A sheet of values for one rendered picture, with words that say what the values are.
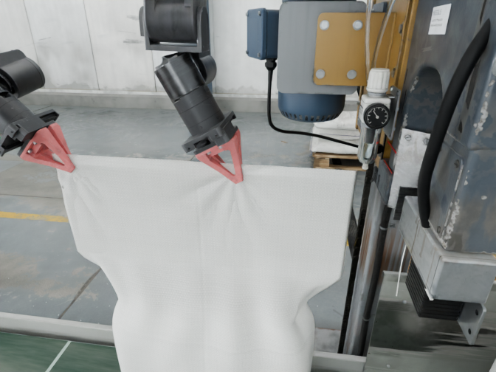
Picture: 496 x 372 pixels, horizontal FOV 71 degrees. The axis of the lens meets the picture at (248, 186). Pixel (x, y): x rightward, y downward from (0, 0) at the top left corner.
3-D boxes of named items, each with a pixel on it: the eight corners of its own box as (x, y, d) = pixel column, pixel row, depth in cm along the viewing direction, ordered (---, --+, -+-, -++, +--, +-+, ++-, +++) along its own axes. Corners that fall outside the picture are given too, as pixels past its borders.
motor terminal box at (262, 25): (258, 74, 68) (259, 7, 63) (244, 67, 77) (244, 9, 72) (297, 72, 70) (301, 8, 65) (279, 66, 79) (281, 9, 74)
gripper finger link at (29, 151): (99, 147, 62) (55, 110, 60) (74, 162, 55) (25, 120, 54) (80, 171, 64) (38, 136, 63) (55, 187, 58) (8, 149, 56)
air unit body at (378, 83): (355, 175, 54) (370, 71, 47) (351, 164, 58) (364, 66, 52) (385, 176, 53) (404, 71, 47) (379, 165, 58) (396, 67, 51)
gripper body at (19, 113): (63, 115, 61) (27, 85, 59) (20, 132, 52) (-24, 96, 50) (46, 139, 63) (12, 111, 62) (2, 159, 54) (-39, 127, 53)
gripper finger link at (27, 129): (92, 151, 60) (47, 113, 58) (66, 167, 54) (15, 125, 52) (74, 176, 63) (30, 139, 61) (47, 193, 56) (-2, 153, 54)
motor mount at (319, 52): (275, 94, 68) (278, 1, 61) (277, 88, 74) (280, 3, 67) (427, 98, 64) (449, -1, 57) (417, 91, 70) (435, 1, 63)
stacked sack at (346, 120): (312, 130, 323) (313, 116, 317) (313, 119, 360) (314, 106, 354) (386, 135, 311) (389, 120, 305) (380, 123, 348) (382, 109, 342)
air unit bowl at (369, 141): (357, 165, 55) (362, 127, 52) (355, 159, 57) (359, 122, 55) (377, 166, 54) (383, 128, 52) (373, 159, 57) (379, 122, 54)
